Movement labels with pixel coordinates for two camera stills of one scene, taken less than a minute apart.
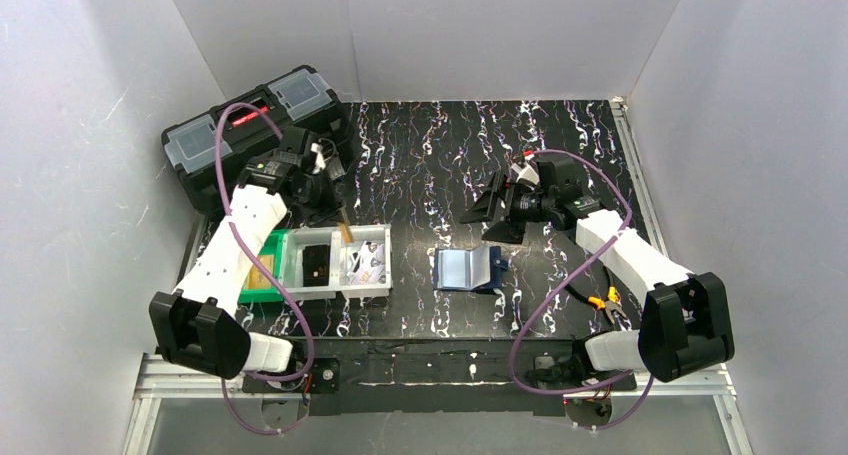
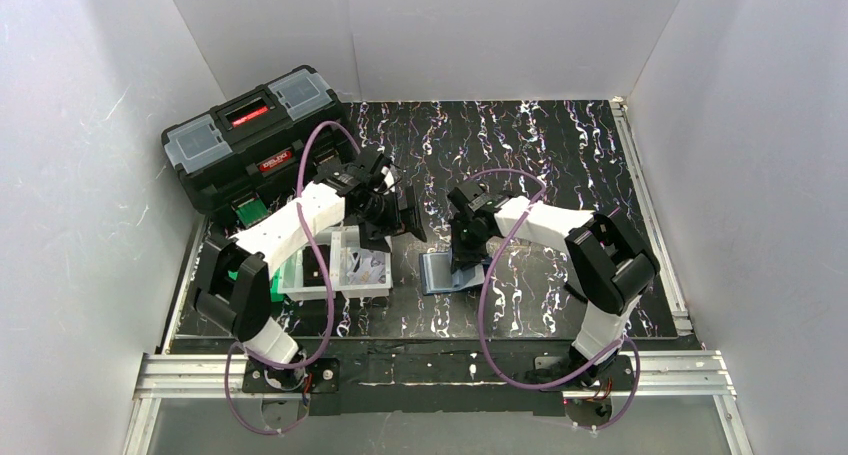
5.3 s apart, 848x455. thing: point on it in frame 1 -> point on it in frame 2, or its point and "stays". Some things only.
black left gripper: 324,196 -> 403,212
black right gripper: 502,200 -> 465,252
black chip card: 315,265 stays
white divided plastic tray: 318,265 stays
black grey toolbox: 301,98 stays
